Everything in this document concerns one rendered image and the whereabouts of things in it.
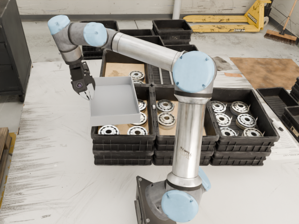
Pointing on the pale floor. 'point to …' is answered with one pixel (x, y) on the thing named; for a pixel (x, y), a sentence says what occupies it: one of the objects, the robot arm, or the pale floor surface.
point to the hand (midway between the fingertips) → (90, 98)
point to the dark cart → (13, 52)
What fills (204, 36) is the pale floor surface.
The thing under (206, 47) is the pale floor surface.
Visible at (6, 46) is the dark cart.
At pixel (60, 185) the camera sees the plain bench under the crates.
